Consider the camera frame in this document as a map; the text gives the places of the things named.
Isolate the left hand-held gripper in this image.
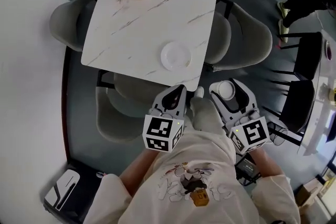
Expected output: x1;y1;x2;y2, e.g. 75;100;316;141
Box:
143;84;188;153

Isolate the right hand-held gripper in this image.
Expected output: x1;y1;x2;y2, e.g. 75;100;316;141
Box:
209;78;271;154

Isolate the white cup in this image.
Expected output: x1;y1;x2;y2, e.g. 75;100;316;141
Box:
215;80;236;100

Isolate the white saucer plate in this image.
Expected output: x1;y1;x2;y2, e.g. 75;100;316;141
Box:
160;41;193;72

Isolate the person's right forearm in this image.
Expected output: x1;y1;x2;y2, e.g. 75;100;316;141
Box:
248;149;280;179

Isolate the person's left forearm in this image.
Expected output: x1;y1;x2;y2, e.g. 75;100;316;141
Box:
119;149;161;196

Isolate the person's cream trouser leg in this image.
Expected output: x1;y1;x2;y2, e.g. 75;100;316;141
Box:
190;97;229;137

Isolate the grey upholstered armchair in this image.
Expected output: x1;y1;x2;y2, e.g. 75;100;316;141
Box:
204;0;274;73
94;72;190;143
49;0;96;52

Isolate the dark dining chair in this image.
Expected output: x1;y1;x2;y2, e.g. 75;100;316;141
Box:
262;80;316;140
270;31;324;82

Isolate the black waist battery pack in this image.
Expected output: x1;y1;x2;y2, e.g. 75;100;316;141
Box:
234;156;259;185

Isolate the person's cream printed shirt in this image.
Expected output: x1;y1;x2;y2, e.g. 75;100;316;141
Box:
83;128;301;224

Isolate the white marble square table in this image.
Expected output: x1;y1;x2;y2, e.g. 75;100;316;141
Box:
80;0;220;92

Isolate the long grey stone table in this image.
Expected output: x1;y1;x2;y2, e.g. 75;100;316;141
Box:
298;33;336;157

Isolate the purple round dish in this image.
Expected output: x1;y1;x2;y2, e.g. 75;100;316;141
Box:
325;40;334;60

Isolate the cardboard box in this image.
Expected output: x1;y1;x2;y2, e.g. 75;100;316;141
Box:
296;183;329;208

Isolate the black equipment case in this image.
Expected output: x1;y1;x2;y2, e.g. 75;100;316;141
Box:
43;159;106;224

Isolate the white and black device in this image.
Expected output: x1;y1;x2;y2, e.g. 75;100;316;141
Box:
44;169;81;211

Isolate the black wire basket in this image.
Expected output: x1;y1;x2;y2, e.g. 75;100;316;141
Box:
269;123;289;145

